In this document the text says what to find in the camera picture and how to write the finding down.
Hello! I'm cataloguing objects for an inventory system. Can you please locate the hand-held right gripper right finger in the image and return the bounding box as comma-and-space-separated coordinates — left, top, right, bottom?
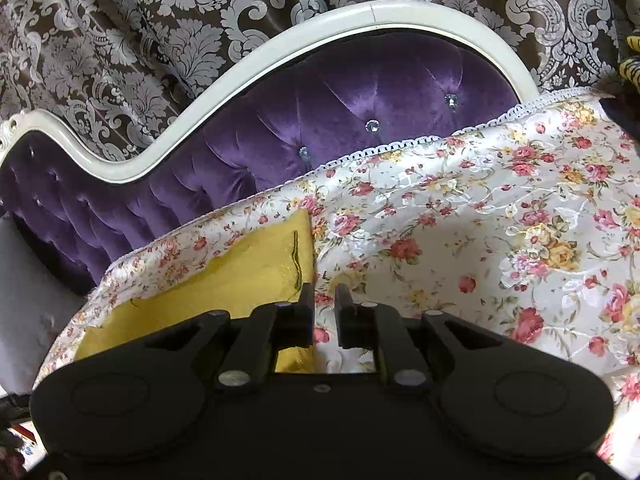
334, 284, 504, 394

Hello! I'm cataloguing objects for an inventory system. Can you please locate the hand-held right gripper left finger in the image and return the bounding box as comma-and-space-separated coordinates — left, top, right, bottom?
132, 282, 316, 394

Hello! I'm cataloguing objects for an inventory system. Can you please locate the mustard yellow knit sweater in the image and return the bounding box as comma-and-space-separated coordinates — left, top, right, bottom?
74, 208, 316, 374

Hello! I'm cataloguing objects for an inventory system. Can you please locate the floral print bedspread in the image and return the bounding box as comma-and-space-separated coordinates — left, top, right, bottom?
32, 87, 640, 463

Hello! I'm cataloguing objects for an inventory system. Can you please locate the grey cushion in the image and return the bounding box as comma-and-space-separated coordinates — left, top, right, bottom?
0, 212, 97, 397

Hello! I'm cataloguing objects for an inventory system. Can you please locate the brown silver damask curtain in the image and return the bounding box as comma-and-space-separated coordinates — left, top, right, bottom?
0, 0, 640, 162

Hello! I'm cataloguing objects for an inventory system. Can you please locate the dark purple cloth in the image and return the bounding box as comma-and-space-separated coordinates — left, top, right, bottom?
597, 77, 640, 139

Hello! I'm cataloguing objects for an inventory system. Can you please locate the black yellow striped cloth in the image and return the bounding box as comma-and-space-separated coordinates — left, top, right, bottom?
617, 35, 640, 92

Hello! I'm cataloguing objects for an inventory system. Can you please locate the purple tufted sofa white frame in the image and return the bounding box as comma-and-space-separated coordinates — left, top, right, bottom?
0, 0, 542, 297

